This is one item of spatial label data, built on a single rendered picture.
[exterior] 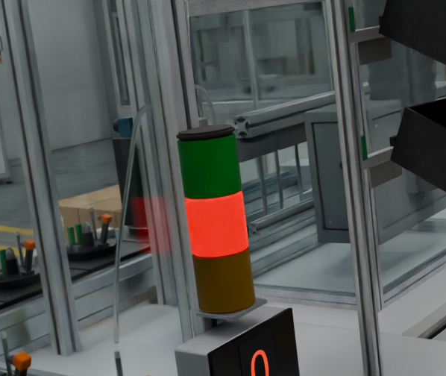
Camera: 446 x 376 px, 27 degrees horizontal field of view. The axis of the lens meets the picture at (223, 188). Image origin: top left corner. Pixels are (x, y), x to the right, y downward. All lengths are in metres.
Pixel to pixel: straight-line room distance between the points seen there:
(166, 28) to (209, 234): 0.18
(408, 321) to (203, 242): 1.20
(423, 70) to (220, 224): 1.44
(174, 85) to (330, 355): 1.09
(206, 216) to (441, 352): 1.06
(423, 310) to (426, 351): 0.23
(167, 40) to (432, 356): 1.10
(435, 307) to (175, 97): 1.31
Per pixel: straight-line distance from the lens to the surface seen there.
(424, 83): 2.18
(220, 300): 0.80
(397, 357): 1.77
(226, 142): 0.78
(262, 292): 2.17
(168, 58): 0.79
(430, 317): 2.00
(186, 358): 0.79
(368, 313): 1.21
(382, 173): 1.26
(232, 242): 0.79
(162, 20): 0.79
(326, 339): 1.89
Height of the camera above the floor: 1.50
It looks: 10 degrees down
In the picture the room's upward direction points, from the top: 7 degrees counter-clockwise
